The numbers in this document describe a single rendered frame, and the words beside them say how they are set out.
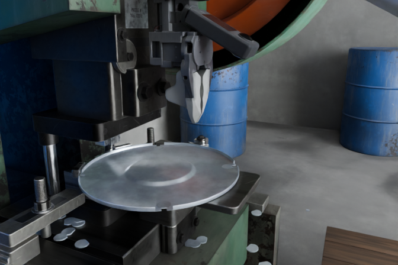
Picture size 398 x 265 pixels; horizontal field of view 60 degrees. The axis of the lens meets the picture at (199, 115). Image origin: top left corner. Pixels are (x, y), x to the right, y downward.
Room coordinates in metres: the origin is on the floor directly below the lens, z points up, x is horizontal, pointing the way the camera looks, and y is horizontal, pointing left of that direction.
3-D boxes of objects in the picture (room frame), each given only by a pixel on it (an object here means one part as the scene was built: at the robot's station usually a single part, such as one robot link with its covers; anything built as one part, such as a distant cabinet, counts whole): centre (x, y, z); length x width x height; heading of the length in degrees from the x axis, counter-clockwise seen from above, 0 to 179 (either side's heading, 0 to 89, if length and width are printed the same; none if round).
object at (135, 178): (0.60, 0.07, 0.79); 0.29 x 0.29 x 0.01
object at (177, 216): (0.58, 0.03, 0.72); 0.25 x 0.14 x 0.14; 65
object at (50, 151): (0.61, 0.28, 0.81); 0.02 x 0.02 x 0.14
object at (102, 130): (0.66, 0.19, 0.86); 0.20 x 0.16 x 0.05; 155
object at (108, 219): (0.66, 0.19, 0.72); 0.20 x 0.16 x 0.03; 155
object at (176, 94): (0.56, 0.03, 0.93); 0.06 x 0.03 x 0.09; 65
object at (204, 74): (0.59, 0.02, 0.93); 0.06 x 0.03 x 0.09; 65
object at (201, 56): (0.58, 0.03, 1.04); 0.09 x 0.08 x 0.12; 65
